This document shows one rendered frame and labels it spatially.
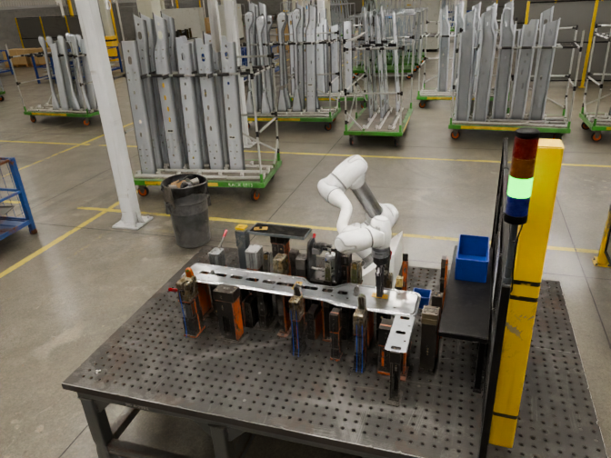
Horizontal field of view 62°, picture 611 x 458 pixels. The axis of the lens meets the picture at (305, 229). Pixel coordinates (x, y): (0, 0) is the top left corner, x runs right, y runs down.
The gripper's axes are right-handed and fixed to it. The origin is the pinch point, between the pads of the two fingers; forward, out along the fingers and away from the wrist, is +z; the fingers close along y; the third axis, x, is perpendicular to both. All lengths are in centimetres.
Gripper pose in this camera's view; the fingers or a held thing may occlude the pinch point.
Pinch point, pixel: (379, 290)
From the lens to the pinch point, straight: 269.1
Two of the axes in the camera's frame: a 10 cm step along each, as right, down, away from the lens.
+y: -3.4, 4.1, -8.5
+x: 9.4, 1.0, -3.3
